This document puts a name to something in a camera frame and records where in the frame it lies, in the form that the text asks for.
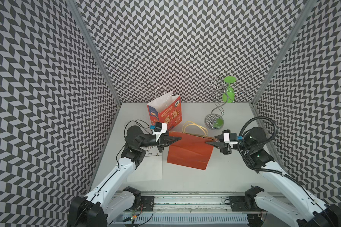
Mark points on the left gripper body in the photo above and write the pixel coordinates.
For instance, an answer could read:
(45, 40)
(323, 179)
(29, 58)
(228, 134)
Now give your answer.
(161, 143)

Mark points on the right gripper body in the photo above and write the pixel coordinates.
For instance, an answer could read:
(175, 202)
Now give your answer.
(227, 149)

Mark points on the white happy every day bag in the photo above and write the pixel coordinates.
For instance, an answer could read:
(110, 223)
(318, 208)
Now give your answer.
(150, 169)

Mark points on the plain red paper bag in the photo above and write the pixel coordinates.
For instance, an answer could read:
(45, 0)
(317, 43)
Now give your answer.
(192, 150)

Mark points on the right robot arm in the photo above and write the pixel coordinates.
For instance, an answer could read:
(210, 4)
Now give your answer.
(305, 210)

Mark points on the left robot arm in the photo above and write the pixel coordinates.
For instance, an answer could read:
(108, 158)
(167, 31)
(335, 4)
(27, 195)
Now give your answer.
(113, 176)

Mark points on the red printed paper bag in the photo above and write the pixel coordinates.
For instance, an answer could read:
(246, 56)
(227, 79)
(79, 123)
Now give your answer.
(166, 109)

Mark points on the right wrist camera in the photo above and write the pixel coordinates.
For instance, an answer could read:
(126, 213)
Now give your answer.
(231, 138)

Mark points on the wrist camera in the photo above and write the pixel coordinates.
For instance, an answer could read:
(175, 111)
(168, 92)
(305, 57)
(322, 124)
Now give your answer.
(158, 129)
(231, 138)

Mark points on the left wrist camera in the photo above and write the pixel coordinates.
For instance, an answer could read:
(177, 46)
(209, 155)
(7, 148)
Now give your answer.
(158, 129)

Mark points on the green wire rack stand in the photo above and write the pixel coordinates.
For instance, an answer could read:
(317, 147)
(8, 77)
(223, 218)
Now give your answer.
(222, 93)

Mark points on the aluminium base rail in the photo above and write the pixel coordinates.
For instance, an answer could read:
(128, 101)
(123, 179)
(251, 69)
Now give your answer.
(191, 209)

